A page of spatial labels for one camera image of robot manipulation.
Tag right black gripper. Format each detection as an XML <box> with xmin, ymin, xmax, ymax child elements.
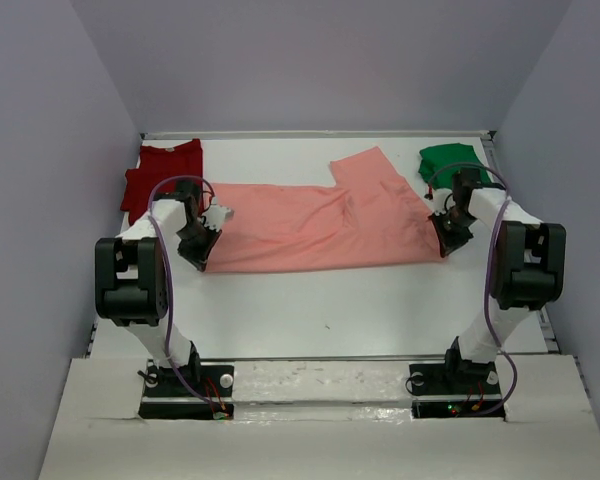
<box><xmin>430</xmin><ymin>207</ymin><xmax>477</xmax><ymax>258</ymax></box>

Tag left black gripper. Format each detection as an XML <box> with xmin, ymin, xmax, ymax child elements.
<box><xmin>175</xmin><ymin>221</ymin><xmax>221</xmax><ymax>272</ymax></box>

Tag pink t-shirt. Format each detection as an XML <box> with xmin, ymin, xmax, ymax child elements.
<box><xmin>207</xmin><ymin>147</ymin><xmax>442</xmax><ymax>273</ymax></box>

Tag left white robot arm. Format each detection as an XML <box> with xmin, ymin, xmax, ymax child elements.
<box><xmin>94</xmin><ymin>175</ymin><xmax>233</xmax><ymax>395</ymax></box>

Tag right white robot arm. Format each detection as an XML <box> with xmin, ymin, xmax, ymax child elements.
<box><xmin>429</xmin><ymin>162</ymin><xmax>566</xmax><ymax>392</ymax></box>

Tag green t-shirt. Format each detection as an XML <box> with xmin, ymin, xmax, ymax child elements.
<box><xmin>418</xmin><ymin>143</ymin><xmax>480</xmax><ymax>190</ymax></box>

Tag red folded t-shirt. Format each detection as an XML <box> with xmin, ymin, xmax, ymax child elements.
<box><xmin>120</xmin><ymin>139</ymin><xmax>203</xmax><ymax>226</ymax></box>

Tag white cardboard front cover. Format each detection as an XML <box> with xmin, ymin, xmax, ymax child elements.
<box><xmin>41</xmin><ymin>355</ymin><xmax>600</xmax><ymax>479</ymax></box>

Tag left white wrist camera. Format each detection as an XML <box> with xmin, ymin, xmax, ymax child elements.
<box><xmin>199</xmin><ymin>203</ymin><xmax>234</xmax><ymax>232</ymax></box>

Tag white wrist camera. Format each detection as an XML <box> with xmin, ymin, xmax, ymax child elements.
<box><xmin>424</xmin><ymin>185</ymin><xmax>440</xmax><ymax>201</ymax></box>
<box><xmin>199</xmin><ymin>203</ymin><xmax>234</xmax><ymax>232</ymax></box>

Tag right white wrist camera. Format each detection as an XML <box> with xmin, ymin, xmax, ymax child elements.
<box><xmin>424</xmin><ymin>185</ymin><xmax>440</xmax><ymax>201</ymax></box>

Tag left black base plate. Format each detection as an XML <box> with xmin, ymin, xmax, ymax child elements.
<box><xmin>137</xmin><ymin>362</ymin><xmax>235</xmax><ymax>421</ymax></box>

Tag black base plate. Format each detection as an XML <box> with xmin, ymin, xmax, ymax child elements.
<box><xmin>137</xmin><ymin>362</ymin><xmax>235</xmax><ymax>421</ymax></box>
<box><xmin>405</xmin><ymin>363</ymin><xmax>506</xmax><ymax>420</ymax></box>

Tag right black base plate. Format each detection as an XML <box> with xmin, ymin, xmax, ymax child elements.
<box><xmin>405</xmin><ymin>363</ymin><xmax>506</xmax><ymax>420</ymax></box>

